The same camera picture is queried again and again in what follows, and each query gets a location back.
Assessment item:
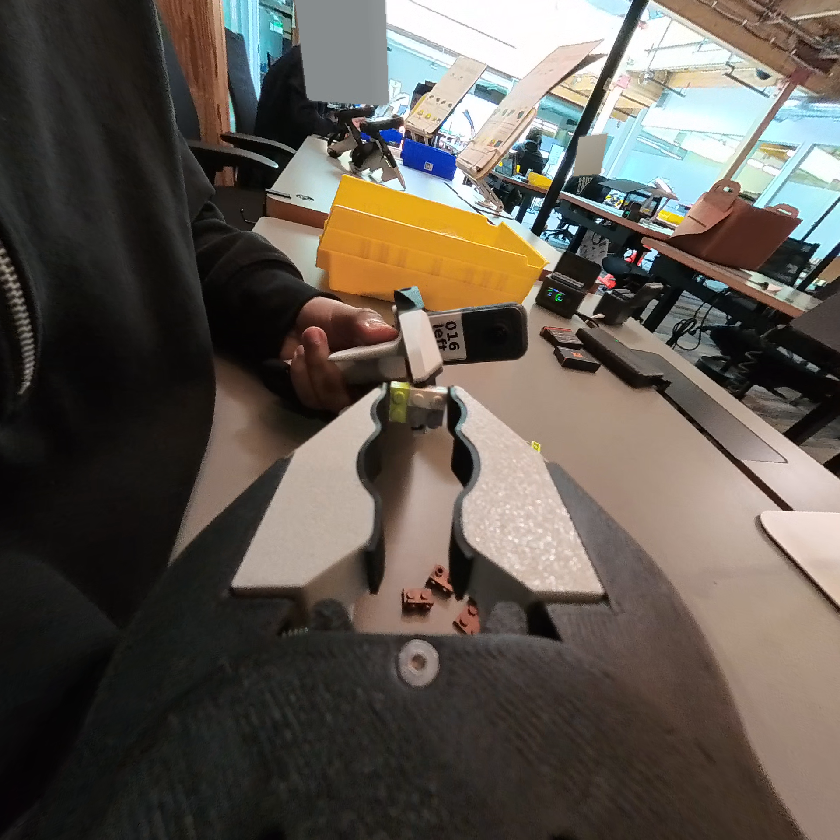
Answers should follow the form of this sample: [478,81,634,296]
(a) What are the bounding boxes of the person's left hand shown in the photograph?
[284,295,401,414]

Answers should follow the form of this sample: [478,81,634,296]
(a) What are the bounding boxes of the blue plastic bin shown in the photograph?
[400,138,458,182]

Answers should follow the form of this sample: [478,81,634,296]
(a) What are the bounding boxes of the white lamp base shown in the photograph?
[760,510,840,616]

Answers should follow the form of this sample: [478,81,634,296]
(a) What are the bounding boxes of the cardboard sign board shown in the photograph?
[402,56,488,143]
[455,39,606,179]

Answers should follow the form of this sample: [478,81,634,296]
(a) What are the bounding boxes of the black desk cable cover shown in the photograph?
[661,373,786,465]

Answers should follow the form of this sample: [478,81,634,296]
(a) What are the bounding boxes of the grey toy brick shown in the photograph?
[406,386,450,435]

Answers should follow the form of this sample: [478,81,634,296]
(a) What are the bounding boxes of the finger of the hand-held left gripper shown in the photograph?
[397,308,447,388]

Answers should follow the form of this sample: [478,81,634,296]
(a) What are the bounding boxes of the pile of toy bricks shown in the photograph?
[400,564,482,636]

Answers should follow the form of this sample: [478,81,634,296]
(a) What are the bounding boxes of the black charging case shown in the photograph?
[535,252,602,320]

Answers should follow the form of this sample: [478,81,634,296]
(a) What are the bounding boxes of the wooden post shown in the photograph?
[154,0,235,188]

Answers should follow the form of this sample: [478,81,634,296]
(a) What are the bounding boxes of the black metal pole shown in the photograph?
[530,0,652,237]

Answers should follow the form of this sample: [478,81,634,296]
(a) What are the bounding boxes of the yellow plastic bin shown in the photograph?
[316,174,550,311]

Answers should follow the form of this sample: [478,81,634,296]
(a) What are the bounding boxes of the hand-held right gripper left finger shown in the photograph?
[230,385,392,611]

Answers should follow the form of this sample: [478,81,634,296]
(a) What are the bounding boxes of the black office chair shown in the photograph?
[696,315,840,404]
[185,26,298,193]

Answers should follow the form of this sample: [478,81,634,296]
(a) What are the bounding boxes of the flat black power bank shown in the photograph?
[575,326,668,389]

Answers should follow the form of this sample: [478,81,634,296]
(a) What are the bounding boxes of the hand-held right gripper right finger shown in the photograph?
[446,386,606,605]

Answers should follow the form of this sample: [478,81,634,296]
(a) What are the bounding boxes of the person's left forearm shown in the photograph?
[187,197,343,414]

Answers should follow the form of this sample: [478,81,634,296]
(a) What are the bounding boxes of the wooden desk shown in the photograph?
[640,233,840,322]

